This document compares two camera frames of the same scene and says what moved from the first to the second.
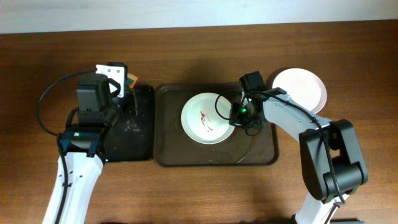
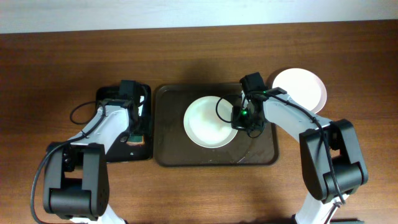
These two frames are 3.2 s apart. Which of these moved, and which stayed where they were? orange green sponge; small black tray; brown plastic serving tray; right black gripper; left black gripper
Moved: left black gripper; orange green sponge
Stayed: small black tray; right black gripper; brown plastic serving tray
